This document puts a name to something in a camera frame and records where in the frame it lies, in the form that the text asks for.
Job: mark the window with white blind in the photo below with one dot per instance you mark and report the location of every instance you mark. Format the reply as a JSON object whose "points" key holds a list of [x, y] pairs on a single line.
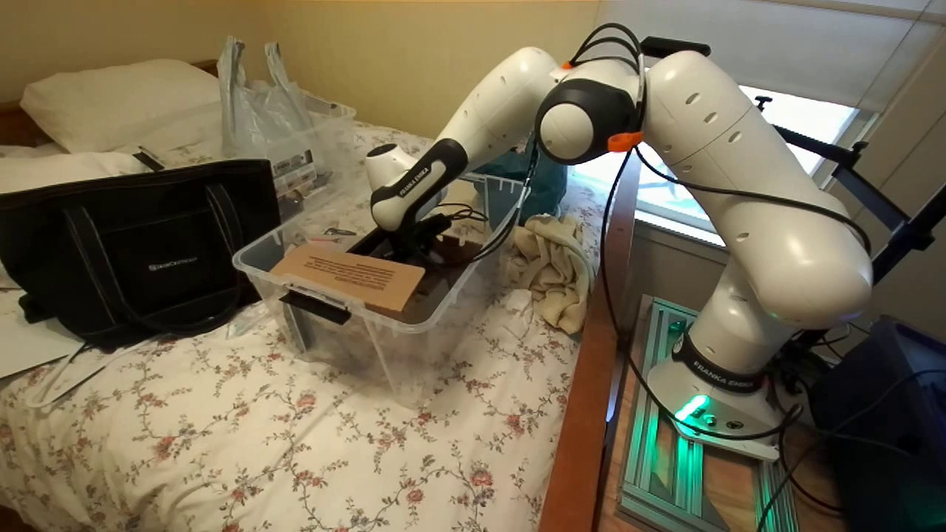
{"points": [[788, 48]]}

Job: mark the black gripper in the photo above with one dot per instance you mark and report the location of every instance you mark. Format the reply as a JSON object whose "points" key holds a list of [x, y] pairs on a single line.
{"points": [[417, 240]]}

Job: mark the black metal stand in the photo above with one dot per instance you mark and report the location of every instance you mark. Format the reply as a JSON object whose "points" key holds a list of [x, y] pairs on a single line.
{"points": [[890, 209]]}

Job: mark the brown cardboard box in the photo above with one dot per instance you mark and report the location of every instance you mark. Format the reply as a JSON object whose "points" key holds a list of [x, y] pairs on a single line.
{"points": [[345, 276]]}

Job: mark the teal fabric bag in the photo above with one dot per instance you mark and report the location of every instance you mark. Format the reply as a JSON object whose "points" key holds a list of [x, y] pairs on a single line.
{"points": [[547, 187]]}

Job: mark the white pillow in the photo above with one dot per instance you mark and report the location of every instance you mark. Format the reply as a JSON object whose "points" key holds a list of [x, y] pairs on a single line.
{"points": [[118, 103]]}

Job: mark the wooden bed footboard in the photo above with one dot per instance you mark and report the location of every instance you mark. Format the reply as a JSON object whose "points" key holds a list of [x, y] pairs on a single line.
{"points": [[593, 413]]}

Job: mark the green lit robot platform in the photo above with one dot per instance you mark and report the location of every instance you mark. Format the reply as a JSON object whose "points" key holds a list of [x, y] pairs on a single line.
{"points": [[680, 474]]}

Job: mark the translucent plastic bag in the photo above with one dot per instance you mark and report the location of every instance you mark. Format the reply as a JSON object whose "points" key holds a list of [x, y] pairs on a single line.
{"points": [[268, 112]]}

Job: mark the white paper sheets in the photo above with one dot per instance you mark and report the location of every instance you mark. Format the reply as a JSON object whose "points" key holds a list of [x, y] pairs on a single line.
{"points": [[30, 344]]}

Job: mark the dark blue bag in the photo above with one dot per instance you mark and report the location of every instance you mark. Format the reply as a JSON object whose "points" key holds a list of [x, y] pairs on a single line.
{"points": [[889, 424]]}

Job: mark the cream towel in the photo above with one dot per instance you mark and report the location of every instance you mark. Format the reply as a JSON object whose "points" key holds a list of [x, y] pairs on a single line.
{"points": [[557, 266]]}

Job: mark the black fabric bag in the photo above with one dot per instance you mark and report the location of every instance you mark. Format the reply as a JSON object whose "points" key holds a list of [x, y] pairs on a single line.
{"points": [[127, 254]]}

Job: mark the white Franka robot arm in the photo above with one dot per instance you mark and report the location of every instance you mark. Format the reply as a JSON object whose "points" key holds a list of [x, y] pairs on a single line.
{"points": [[770, 226]]}

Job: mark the clear plastic storage bin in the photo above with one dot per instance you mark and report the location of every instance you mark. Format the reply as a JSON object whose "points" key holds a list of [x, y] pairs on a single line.
{"points": [[393, 344]]}

